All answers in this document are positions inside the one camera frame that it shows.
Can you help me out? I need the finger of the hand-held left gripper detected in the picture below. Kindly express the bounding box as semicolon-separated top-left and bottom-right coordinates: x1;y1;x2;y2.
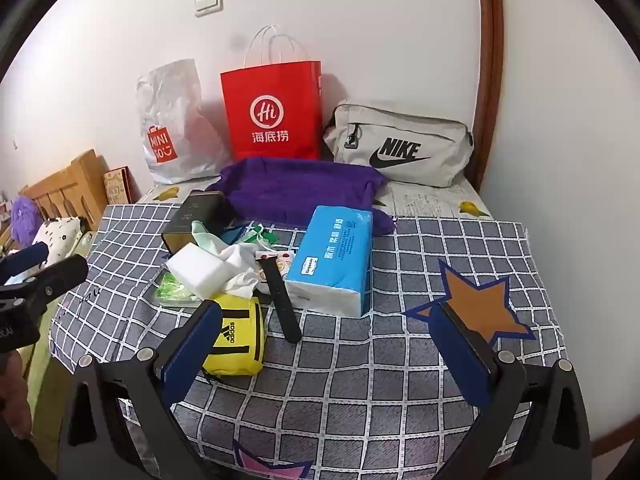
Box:
0;253;90;317
0;242;51;287

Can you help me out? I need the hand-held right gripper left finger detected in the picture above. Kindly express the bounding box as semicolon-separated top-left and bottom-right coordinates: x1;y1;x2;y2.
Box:
60;297;226;480

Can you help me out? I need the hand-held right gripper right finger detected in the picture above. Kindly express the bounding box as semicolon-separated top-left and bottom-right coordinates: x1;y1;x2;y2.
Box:
427;302;591;480

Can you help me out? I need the yellow zip pouch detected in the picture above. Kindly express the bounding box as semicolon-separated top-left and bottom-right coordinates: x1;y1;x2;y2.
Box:
202;294;266;378

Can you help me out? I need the green snack packet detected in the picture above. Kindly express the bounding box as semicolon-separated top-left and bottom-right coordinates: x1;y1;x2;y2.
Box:
152;270;198;307

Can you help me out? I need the white sponge block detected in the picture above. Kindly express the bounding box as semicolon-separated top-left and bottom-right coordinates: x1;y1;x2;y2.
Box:
165;242;228;301

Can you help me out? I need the white rubber glove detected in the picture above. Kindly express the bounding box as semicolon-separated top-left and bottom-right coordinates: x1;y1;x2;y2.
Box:
192;225;271;298

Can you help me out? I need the black watch strap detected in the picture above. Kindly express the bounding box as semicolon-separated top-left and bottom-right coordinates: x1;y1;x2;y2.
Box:
257;255;303;345

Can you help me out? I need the white cartoon snack packet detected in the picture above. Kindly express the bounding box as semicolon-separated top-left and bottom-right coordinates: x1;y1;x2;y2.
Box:
255;250;297;286

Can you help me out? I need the green leaf packet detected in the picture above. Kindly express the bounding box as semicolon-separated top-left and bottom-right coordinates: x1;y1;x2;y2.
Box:
222;222;278;252

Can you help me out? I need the person's left hand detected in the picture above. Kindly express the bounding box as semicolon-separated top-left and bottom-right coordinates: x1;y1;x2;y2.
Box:
0;354;34;436

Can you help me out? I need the white spotted pillow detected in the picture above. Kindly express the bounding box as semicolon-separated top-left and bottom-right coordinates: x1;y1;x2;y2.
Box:
31;216;83;266

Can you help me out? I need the purple plush toy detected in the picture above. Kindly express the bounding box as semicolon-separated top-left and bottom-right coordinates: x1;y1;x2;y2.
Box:
10;196;43;248

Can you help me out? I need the wooden headboard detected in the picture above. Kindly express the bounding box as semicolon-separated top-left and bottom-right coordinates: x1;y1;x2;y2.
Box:
20;149;108;233

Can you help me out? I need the brown patterned box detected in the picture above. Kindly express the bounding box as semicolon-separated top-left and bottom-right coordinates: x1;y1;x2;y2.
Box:
102;166;135;207

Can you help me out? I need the grey checked blanket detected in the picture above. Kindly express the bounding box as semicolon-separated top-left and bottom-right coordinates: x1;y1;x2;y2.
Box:
47;203;573;480

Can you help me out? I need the dark tea tin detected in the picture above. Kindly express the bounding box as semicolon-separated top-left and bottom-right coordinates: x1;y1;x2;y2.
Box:
161;190;233;257

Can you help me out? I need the blue tissue pack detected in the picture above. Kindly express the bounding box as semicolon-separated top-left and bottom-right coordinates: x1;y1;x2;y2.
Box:
285;205;375;319

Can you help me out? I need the purple towel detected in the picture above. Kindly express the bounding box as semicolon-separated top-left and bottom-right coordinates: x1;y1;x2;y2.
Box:
218;156;398;237

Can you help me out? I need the white plastic shopping bag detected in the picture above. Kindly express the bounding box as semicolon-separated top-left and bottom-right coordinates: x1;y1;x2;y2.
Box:
136;58;233;186

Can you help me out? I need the beige waist bag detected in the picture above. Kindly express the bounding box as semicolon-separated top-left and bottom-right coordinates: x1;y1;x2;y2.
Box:
322;100;476;189

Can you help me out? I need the red paper bag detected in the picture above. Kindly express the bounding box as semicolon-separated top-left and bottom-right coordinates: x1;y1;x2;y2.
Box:
220;25;322;162

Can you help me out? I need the brown wooden door frame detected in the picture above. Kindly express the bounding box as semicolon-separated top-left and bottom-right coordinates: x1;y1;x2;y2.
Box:
472;0;505;193

